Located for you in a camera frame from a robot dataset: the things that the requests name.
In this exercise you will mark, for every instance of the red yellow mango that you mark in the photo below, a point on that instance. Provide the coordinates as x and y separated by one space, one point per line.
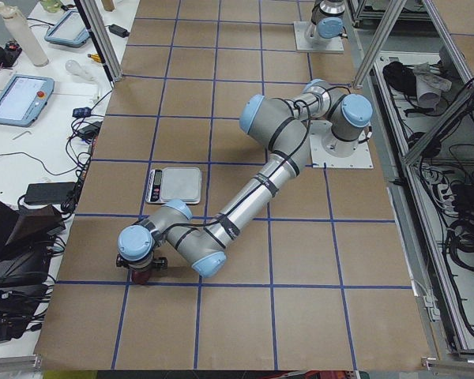
141 277

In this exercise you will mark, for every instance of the digital kitchen scale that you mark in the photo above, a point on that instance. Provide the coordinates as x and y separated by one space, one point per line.
174 183

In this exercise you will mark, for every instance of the small blue black box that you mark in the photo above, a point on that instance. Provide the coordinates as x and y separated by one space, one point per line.
81 112

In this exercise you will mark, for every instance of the brass cylinder tool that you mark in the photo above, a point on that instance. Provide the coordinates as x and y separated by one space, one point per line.
95 58

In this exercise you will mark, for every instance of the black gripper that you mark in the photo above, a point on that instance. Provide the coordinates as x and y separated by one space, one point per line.
159 262

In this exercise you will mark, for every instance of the black flat adapter brick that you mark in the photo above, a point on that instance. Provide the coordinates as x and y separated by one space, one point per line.
48 193

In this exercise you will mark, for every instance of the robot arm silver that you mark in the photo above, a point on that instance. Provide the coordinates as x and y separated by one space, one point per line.
282 126

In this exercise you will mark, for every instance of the black power adapter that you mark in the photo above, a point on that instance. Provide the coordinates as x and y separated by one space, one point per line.
118 30

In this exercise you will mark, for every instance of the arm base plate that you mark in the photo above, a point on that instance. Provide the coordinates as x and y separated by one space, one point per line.
328 152
308 40

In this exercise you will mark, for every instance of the far teach pendant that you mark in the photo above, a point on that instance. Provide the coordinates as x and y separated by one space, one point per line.
69 31

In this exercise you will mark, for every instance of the near teach pendant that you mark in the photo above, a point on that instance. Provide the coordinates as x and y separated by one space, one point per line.
23 99

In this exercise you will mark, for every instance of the black electronics pile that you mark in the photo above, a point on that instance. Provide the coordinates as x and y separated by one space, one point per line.
28 241

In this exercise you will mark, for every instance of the teach pendant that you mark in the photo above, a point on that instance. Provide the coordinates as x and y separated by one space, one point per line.
23 99
69 31

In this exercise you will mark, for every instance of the aluminium frame post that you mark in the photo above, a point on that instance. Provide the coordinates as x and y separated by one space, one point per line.
94 24

